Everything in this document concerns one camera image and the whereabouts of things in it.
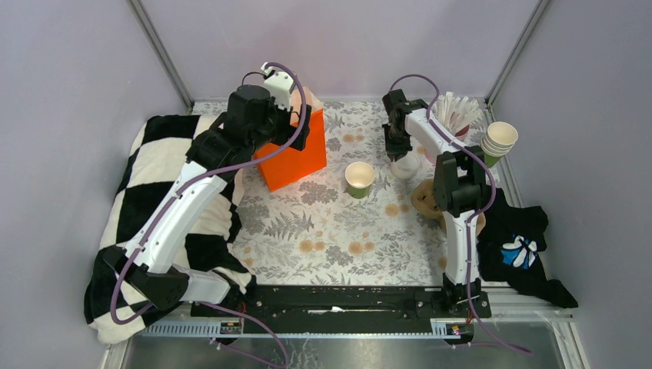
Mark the black t-shirt with logo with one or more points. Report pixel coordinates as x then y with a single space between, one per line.
509 250

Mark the bundle of white wrapped straws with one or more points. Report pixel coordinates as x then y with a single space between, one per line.
457 112

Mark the floral patterned table mat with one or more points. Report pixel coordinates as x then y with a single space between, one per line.
313 232

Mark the brown cardboard cup carrier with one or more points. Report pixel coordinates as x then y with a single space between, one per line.
423 201

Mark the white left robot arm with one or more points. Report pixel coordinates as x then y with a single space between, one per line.
257 115

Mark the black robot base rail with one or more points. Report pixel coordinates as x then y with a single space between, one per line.
324 311

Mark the orange paper gift bag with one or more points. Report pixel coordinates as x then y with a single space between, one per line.
292 165

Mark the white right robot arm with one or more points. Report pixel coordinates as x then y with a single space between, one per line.
459 187

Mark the stack of green paper cups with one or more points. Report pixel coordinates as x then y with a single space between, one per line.
499 139

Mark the black white checkered blanket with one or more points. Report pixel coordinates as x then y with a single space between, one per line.
154 163

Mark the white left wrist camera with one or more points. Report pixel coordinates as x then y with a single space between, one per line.
280 86

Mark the stack of white plastic lids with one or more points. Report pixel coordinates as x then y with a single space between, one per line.
407 167

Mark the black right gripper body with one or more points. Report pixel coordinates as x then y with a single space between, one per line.
395 138

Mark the green paper coffee cup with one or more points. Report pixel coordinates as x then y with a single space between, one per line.
359 177

